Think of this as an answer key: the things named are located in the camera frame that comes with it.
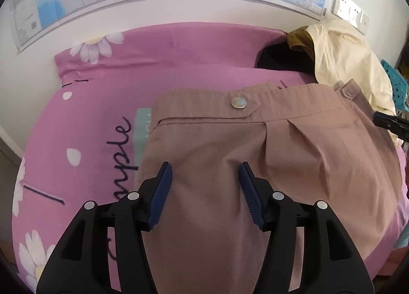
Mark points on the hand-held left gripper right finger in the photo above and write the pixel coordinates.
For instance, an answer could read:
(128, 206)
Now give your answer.
(250, 196)

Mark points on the mustard garment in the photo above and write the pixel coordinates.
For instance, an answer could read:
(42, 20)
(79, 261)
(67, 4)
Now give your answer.
(298, 41)

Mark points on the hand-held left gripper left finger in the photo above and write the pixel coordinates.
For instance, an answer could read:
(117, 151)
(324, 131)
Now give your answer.
(159, 196)

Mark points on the white wall socket panel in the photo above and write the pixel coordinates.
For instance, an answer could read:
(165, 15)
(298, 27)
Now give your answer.
(350, 11)

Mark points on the black garment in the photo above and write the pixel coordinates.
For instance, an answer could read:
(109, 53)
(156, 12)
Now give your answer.
(284, 60)

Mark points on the pink floral bed sheet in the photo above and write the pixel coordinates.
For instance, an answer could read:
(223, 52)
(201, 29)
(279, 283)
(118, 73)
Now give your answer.
(105, 89)

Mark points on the tan jacket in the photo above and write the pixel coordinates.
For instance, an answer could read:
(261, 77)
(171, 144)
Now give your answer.
(303, 153)

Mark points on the cream garment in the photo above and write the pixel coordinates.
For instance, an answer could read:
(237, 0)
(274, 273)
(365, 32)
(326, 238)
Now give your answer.
(345, 54)

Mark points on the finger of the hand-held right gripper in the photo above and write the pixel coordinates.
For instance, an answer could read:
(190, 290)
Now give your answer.
(393, 123)

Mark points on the teal perforated plastic basket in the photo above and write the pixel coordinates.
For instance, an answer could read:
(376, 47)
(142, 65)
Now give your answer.
(396, 83)

